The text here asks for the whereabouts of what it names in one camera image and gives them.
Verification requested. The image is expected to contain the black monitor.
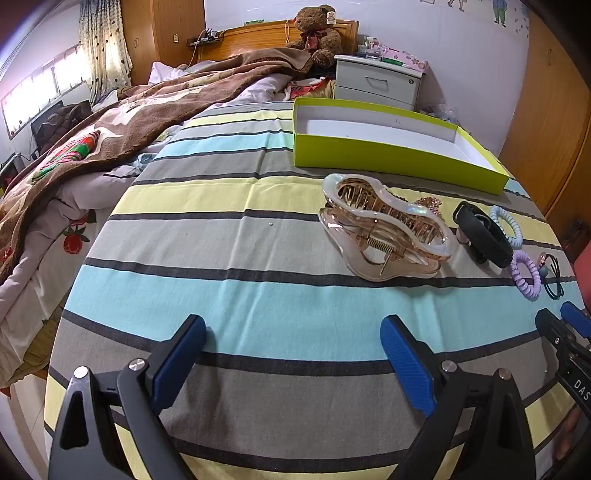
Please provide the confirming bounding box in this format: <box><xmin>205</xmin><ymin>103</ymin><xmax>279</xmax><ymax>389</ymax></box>
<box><xmin>30</xmin><ymin>100</ymin><xmax>65</xmax><ymax>153</ymax></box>

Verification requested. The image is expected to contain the dotted curtain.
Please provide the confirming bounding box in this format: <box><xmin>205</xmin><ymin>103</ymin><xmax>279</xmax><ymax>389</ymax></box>
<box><xmin>78</xmin><ymin>0</ymin><xmax>133</xmax><ymax>100</ymax></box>

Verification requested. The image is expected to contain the clear plastic container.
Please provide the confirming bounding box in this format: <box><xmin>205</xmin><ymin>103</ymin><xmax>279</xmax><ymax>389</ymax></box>
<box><xmin>358</xmin><ymin>36</ymin><xmax>386</xmax><ymax>58</ymax></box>

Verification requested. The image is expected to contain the black wrist band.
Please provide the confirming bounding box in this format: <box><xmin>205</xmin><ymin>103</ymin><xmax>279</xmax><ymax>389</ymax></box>
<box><xmin>452</xmin><ymin>201</ymin><xmax>515</xmax><ymax>268</ymax></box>

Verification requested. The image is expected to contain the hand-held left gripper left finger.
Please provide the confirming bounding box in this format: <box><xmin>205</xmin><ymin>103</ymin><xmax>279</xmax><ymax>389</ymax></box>
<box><xmin>47</xmin><ymin>314</ymin><xmax>208</xmax><ymax>480</ymax></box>

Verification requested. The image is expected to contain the purple spiral hair tie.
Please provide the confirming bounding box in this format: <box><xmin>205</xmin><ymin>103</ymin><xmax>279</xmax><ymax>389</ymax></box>
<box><xmin>510</xmin><ymin>250</ymin><xmax>541</xmax><ymax>302</ymax></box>

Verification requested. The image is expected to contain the large translucent pink hair claw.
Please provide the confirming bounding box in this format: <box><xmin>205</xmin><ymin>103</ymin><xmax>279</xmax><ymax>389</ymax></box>
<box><xmin>318</xmin><ymin>173</ymin><xmax>458</xmax><ymax>281</ymax></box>

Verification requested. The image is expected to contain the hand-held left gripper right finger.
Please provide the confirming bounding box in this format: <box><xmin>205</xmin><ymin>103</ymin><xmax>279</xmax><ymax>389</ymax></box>
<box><xmin>379</xmin><ymin>315</ymin><xmax>536</xmax><ymax>480</ymax></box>

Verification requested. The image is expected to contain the black hair tie blue bead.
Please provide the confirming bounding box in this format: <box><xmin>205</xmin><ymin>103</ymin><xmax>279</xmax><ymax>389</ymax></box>
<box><xmin>536</xmin><ymin>251</ymin><xmax>578</xmax><ymax>301</ymax></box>

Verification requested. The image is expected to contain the white nightstand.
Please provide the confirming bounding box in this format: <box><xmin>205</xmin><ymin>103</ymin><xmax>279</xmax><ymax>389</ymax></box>
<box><xmin>333</xmin><ymin>54</ymin><xmax>426</xmax><ymax>112</ymax></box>

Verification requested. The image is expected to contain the light blue spiral hair tie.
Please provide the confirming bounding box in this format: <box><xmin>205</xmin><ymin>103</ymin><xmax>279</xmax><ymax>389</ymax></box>
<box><xmin>489</xmin><ymin>204</ymin><xmax>524</xmax><ymax>247</ymax></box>

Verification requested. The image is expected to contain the wooden wardrobe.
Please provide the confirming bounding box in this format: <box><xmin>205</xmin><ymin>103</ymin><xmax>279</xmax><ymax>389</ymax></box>
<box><xmin>501</xmin><ymin>9</ymin><xmax>591</xmax><ymax>232</ymax></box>
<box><xmin>121</xmin><ymin>0</ymin><xmax>206</xmax><ymax>86</ymax></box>

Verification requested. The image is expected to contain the brown blanket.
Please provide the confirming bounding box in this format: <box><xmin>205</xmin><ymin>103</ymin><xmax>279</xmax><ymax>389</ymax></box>
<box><xmin>0</xmin><ymin>48</ymin><xmax>319</xmax><ymax>282</ymax></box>

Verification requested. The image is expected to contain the wooden headboard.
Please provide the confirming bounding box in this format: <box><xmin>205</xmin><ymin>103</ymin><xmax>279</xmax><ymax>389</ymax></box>
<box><xmin>198</xmin><ymin>19</ymin><xmax>360</xmax><ymax>63</ymax></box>

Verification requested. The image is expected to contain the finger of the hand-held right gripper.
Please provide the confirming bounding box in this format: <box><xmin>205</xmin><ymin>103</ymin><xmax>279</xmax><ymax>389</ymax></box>
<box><xmin>534</xmin><ymin>308</ymin><xmax>591</xmax><ymax>367</ymax></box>
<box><xmin>560</xmin><ymin>301</ymin><xmax>591</xmax><ymax>340</ymax></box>

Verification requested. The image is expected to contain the olive printed pillow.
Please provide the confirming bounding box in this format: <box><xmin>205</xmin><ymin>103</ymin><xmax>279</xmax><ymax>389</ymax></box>
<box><xmin>286</xmin><ymin>76</ymin><xmax>335</xmax><ymax>100</ymax></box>

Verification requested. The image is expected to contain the green cardboard box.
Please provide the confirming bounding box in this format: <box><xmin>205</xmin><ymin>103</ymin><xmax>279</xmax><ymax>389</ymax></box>
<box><xmin>292</xmin><ymin>97</ymin><xmax>513</xmax><ymax>197</ymax></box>

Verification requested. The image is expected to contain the cartoon wall sticker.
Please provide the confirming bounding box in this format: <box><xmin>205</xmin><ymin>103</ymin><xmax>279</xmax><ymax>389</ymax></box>
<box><xmin>416</xmin><ymin>0</ymin><xmax>532</xmax><ymax>33</ymax></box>

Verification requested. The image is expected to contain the pink floral box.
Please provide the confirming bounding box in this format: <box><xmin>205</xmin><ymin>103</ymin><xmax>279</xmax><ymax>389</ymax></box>
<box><xmin>379</xmin><ymin>46</ymin><xmax>430</xmax><ymax>72</ymax></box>

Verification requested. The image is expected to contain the brown teddy bear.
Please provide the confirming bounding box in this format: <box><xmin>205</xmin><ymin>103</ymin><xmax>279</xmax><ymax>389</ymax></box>
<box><xmin>288</xmin><ymin>4</ymin><xmax>345</xmax><ymax>65</ymax></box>

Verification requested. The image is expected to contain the window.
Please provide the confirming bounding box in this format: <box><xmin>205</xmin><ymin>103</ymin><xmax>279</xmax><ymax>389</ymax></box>
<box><xmin>0</xmin><ymin>41</ymin><xmax>88</xmax><ymax>139</ymax></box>

